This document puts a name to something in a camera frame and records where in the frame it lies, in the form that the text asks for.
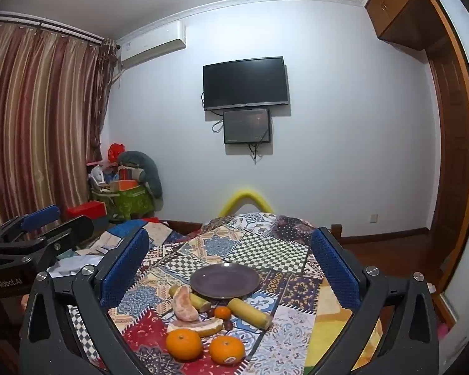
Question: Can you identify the yellow banana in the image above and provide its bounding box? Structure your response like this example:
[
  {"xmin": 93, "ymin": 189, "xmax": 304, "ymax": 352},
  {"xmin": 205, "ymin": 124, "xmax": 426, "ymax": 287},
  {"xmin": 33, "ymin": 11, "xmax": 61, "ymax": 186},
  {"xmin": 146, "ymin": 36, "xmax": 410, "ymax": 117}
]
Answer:
[{"xmin": 169, "ymin": 285, "xmax": 212, "ymax": 313}]

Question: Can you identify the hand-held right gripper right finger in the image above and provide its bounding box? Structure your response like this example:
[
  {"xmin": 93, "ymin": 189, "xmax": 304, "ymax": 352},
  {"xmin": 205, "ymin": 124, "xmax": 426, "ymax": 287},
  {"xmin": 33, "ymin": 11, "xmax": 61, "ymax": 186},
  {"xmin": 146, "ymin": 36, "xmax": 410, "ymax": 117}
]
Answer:
[{"xmin": 309, "ymin": 227, "xmax": 442, "ymax": 375}]

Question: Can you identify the black wall television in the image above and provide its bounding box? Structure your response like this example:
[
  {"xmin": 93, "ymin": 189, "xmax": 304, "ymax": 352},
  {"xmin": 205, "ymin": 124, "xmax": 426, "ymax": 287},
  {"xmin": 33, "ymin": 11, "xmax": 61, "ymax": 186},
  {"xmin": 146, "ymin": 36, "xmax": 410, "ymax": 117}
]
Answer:
[{"xmin": 202, "ymin": 57, "xmax": 290, "ymax": 112}]

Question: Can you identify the wooden bed frame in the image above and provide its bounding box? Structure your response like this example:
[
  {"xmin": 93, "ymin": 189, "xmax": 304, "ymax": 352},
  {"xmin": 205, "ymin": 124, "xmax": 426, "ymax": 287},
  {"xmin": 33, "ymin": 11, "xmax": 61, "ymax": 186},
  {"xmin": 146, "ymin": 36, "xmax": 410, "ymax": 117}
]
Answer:
[{"xmin": 167, "ymin": 221, "xmax": 204, "ymax": 238}]

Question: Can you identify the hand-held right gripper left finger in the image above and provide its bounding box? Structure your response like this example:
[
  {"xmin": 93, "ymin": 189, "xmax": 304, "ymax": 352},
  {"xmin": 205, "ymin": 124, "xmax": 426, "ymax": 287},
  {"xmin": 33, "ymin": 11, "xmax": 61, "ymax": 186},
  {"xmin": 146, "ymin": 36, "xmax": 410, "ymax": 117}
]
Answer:
[{"xmin": 19, "ymin": 227, "xmax": 151, "ymax": 375}]

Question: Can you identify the white curtain rail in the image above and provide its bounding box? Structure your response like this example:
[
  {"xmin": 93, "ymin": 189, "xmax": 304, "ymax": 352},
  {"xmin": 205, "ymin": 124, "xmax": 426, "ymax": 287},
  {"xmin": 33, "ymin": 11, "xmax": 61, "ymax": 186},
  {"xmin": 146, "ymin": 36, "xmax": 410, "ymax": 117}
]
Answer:
[{"xmin": 0, "ymin": 10, "xmax": 107, "ymax": 44}]

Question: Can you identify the orange box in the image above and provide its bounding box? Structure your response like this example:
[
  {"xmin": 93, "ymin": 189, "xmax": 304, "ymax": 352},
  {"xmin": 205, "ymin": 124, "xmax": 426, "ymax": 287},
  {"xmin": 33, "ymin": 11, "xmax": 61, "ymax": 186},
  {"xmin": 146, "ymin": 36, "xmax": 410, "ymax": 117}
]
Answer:
[{"xmin": 108, "ymin": 180, "xmax": 140, "ymax": 192}]

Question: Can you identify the blue patchwork quilt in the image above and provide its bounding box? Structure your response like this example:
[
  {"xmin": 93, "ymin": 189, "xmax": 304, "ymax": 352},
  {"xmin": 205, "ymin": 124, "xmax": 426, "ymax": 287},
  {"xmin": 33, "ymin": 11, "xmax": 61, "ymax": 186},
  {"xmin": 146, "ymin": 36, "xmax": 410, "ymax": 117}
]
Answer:
[{"xmin": 78, "ymin": 219, "xmax": 190, "ymax": 260}]

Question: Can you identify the peeled pomelo segment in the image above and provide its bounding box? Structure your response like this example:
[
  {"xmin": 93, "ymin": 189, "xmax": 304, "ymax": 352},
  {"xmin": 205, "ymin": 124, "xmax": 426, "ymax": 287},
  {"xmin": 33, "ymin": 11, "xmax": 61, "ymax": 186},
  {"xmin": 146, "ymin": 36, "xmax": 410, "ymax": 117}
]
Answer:
[{"xmin": 172, "ymin": 285, "xmax": 200, "ymax": 323}]

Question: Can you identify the pomelo slice with peel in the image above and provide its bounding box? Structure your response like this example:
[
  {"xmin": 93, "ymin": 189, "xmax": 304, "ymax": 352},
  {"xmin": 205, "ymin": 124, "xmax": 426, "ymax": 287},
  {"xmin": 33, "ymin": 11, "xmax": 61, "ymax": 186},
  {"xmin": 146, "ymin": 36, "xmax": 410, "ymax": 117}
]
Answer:
[{"xmin": 166, "ymin": 317, "xmax": 224, "ymax": 338}]

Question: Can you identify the green bag with clutter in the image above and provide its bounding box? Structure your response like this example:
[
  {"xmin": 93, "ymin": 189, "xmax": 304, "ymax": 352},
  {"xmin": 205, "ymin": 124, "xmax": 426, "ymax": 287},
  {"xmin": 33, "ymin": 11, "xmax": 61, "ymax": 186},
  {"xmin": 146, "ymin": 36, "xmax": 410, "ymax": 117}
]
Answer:
[{"xmin": 92, "ymin": 185, "xmax": 155, "ymax": 222}]

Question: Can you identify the wooden overhead cabinet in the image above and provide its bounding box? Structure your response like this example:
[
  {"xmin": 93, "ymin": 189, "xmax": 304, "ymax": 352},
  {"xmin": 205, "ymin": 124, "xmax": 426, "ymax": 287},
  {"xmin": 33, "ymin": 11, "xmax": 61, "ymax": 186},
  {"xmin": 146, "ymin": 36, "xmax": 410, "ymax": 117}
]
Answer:
[{"xmin": 365, "ymin": 0, "xmax": 439, "ymax": 51}]

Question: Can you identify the white cloth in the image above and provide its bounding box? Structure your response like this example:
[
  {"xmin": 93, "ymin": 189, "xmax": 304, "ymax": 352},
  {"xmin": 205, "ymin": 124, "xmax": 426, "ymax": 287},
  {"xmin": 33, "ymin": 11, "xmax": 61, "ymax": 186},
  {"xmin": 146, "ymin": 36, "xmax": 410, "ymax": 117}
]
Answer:
[{"xmin": 47, "ymin": 253, "xmax": 104, "ymax": 279}]

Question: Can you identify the white air conditioner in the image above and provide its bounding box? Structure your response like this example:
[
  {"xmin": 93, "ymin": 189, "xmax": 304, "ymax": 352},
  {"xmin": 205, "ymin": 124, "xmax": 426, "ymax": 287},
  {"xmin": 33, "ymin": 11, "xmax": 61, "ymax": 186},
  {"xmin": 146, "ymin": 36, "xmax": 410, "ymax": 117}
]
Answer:
[{"xmin": 116, "ymin": 21, "xmax": 188, "ymax": 72}]

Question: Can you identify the red box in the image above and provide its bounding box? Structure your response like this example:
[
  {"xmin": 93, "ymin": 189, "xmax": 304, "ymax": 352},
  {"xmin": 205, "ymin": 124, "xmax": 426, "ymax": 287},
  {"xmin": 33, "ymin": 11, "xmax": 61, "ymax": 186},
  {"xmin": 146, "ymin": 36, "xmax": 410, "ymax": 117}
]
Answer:
[{"xmin": 65, "ymin": 201, "xmax": 104, "ymax": 220}]

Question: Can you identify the patchwork printed blanket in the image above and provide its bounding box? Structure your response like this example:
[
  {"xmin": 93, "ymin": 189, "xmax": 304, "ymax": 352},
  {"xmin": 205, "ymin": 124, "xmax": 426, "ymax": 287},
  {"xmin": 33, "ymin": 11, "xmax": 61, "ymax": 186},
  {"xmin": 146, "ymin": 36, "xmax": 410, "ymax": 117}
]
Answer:
[{"xmin": 68, "ymin": 212, "xmax": 384, "ymax": 375}]

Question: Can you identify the grey pillow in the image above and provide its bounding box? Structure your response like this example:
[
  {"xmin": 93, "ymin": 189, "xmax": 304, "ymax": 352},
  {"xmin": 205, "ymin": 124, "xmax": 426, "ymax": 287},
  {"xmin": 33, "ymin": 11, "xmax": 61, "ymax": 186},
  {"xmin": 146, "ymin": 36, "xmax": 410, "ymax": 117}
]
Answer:
[{"xmin": 118, "ymin": 151, "xmax": 164, "ymax": 199}]

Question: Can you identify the yellow cylindrical tube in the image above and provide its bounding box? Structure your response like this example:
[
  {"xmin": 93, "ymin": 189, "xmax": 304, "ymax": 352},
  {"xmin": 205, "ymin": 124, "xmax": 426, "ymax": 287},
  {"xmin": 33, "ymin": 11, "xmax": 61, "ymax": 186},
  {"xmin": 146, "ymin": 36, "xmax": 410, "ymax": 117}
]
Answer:
[{"xmin": 227, "ymin": 297, "xmax": 274, "ymax": 330}]

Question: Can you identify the orange with sticker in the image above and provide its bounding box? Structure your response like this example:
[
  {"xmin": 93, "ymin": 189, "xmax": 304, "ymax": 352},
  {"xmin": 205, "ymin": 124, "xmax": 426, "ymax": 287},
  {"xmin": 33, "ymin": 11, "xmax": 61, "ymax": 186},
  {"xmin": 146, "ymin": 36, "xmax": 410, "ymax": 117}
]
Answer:
[{"xmin": 209, "ymin": 335, "xmax": 245, "ymax": 366}]

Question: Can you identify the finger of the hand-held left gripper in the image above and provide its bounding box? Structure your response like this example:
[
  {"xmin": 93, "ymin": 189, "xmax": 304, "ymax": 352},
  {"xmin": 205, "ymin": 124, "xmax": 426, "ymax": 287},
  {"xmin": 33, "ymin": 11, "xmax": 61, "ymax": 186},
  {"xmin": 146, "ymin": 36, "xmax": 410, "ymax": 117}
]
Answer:
[
  {"xmin": 35, "ymin": 215, "xmax": 95, "ymax": 270},
  {"xmin": 0, "ymin": 204, "xmax": 62, "ymax": 243}
]

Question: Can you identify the wooden door frame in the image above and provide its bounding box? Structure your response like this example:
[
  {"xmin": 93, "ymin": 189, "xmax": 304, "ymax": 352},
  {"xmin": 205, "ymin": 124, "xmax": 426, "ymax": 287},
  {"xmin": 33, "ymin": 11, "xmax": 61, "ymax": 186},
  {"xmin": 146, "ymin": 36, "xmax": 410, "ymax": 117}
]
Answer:
[{"xmin": 424, "ymin": 0, "xmax": 469, "ymax": 321}]

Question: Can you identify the small black wall monitor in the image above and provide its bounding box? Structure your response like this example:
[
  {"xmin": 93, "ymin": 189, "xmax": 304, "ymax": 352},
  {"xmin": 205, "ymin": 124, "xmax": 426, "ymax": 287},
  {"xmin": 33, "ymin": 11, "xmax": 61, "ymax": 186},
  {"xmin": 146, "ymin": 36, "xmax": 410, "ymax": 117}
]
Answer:
[{"xmin": 223, "ymin": 108, "xmax": 273, "ymax": 145}]

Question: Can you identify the large orange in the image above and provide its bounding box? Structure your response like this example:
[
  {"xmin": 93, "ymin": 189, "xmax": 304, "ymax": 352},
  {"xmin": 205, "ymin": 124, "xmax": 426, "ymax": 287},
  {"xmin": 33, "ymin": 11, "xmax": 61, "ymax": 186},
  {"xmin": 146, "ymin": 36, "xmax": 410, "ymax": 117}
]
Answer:
[{"xmin": 166, "ymin": 328, "xmax": 203, "ymax": 361}]

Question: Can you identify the striped brown curtain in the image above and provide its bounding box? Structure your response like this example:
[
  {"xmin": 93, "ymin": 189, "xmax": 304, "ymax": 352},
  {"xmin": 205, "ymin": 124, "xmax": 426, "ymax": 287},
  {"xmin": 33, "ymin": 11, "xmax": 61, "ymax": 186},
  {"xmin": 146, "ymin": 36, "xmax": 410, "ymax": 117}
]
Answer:
[{"xmin": 0, "ymin": 19, "xmax": 117, "ymax": 237}]

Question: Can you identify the purple round plate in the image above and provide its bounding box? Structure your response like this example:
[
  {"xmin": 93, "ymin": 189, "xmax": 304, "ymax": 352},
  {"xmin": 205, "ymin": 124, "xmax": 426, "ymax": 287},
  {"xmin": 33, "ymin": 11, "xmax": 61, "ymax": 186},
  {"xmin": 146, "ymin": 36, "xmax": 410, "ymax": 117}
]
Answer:
[{"xmin": 190, "ymin": 263, "xmax": 261, "ymax": 301}]

